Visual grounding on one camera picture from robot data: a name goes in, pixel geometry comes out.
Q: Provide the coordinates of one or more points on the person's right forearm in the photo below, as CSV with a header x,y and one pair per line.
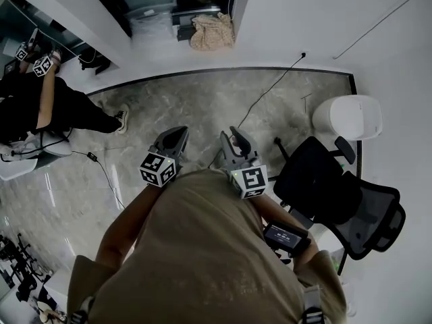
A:
x,y
283,214

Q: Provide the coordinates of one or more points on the clear plastic bag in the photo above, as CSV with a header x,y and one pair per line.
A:
x,y
152,25

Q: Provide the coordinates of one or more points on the small black bracket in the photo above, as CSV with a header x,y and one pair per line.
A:
x,y
92,61

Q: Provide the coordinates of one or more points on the black office chair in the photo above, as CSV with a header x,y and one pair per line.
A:
x,y
314,177

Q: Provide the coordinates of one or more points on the person's beige shirt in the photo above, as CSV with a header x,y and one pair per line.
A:
x,y
202,255

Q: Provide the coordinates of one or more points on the black wrist device with screen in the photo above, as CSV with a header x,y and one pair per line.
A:
x,y
285,238

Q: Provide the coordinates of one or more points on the white side table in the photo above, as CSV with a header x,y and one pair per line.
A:
x,y
59,289

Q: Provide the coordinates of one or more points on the beige patterned cloth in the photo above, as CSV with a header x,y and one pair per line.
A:
x,y
212,32

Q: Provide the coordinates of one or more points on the dark framed window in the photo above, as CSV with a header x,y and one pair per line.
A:
x,y
108,2

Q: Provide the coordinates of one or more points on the small black box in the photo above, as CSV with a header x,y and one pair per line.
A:
x,y
184,34

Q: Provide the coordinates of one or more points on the black wheeled chair base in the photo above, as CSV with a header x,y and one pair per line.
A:
x,y
20,268

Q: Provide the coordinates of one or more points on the white rounded bin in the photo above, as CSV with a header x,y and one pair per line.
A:
x,y
354,116

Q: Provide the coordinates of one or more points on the person's grey shoe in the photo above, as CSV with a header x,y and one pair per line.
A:
x,y
217,164

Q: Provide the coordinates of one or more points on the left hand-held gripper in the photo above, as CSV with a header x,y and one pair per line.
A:
x,y
157,170

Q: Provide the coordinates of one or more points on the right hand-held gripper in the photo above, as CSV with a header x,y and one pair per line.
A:
x,y
249,179

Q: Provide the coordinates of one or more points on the person's left forearm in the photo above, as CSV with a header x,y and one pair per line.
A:
x,y
125,231

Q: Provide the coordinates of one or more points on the white shell chair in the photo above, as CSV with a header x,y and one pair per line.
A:
x,y
17,169

